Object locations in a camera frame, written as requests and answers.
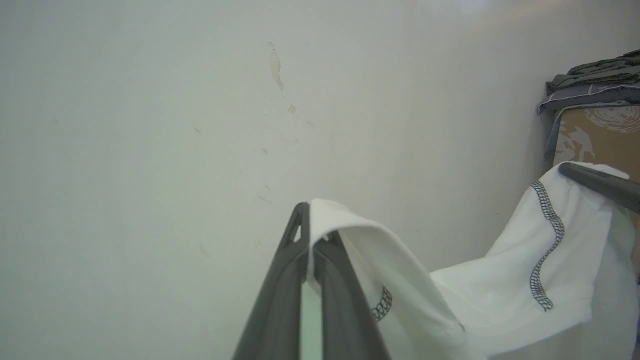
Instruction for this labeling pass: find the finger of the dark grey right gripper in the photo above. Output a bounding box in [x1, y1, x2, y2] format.
[558, 162, 640, 214]

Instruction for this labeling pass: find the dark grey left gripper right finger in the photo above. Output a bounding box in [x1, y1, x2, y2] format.
[312, 230, 392, 360]

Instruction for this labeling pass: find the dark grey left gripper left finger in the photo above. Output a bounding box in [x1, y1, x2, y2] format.
[232, 201, 312, 360]

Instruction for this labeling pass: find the white garment with black stitching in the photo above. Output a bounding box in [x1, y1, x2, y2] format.
[306, 161, 640, 360]

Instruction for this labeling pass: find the pile of grey garments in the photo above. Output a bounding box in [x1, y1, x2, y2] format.
[537, 48, 640, 162]

